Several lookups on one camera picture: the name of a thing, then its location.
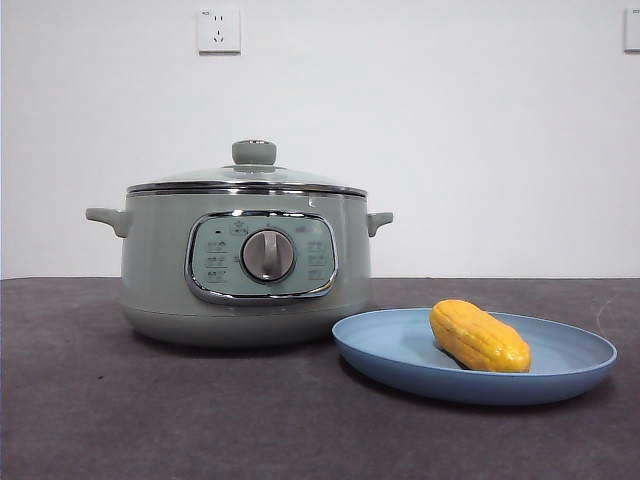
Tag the white wall switch plate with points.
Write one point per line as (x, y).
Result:
(633, 30)

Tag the white wall socket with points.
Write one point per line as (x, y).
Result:
(218, 30)

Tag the yellow corn cob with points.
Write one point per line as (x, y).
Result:
(480, 340)

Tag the pale green electric steamer pot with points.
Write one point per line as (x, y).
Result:
(150, 275)

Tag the glass lid with green knob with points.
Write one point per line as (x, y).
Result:
(252, 152)

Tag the blue round plate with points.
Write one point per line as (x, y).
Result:
(390, 345)

